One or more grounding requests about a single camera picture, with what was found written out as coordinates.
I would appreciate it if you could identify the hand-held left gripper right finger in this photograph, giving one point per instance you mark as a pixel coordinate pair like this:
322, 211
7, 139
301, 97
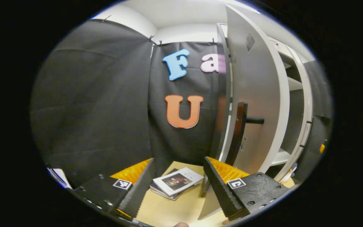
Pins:
221, 192

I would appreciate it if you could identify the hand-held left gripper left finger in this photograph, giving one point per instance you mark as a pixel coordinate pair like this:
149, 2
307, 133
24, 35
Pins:
139, 192

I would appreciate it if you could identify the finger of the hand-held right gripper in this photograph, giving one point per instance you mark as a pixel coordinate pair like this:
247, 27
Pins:
322, 148

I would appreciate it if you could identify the white cabinet door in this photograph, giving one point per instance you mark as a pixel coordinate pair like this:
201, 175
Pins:
257, 78
307, 104

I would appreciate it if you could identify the white and grey cabinet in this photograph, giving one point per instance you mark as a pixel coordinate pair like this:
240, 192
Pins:
295, 85

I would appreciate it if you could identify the dark book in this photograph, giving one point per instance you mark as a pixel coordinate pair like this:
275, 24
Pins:
161, 192

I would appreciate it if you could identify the white magazine with photo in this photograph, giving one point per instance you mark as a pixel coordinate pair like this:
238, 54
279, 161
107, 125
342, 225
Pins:
187, 172

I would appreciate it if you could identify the black backdrop cloth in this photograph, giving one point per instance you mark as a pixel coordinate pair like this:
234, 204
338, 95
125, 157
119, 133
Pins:
184, 148
321, 94
90, 110

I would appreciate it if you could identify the white paper sheets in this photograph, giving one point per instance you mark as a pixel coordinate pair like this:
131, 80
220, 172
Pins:
60, 176

